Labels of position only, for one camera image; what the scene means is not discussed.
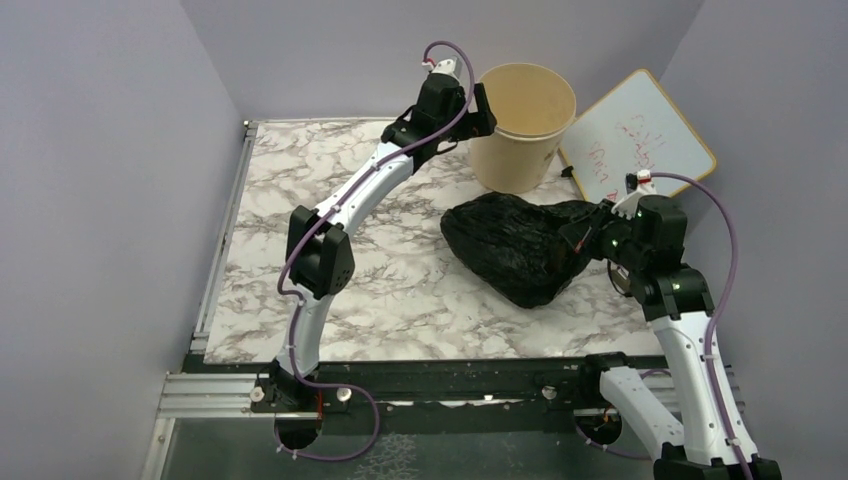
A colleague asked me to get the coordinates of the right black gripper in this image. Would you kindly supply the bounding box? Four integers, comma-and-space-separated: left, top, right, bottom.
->
560, 198, 648, 272

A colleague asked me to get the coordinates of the beige round trash bin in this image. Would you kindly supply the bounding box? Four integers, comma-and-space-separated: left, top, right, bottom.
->
469, 63, 577, 194

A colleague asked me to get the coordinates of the black plastic trash bag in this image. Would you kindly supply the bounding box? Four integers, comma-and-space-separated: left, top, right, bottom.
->
440, 192, 596, 309

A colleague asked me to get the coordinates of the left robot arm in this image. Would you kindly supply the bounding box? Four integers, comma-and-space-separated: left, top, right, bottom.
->
250, 73, 496, 413

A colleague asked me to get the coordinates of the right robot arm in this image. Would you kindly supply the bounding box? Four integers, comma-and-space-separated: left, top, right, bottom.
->
559, 194, 782, 479

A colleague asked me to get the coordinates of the small grey metal piece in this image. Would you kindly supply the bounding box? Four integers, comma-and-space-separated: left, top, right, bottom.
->
608, 262, 629, 289

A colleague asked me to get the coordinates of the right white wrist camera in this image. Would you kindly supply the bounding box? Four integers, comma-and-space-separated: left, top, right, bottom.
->
612, 169, 658, 219

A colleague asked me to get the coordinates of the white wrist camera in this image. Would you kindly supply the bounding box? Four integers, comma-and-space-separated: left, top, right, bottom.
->
612, 169, 658, 219
421, 57, 463, 81

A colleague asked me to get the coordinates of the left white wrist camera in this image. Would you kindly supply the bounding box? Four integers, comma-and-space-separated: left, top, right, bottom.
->
421, 57, 463, 81

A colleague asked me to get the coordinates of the white board with wooden frame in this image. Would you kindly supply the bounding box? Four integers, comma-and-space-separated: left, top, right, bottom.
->
560, 69, 716, 202

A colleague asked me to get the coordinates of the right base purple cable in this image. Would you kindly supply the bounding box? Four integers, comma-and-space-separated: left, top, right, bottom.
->
574, 367, 674, 461

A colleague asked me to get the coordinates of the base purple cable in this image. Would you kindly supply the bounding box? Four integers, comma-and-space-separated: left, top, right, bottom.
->
273, 384, 384, 463
574, 367, 674, 461

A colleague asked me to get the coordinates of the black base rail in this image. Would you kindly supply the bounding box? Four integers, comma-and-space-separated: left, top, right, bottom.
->
159, 355, 624, 443

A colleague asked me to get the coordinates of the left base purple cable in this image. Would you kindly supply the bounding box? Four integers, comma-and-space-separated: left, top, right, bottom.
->
273, 384, 384, 463

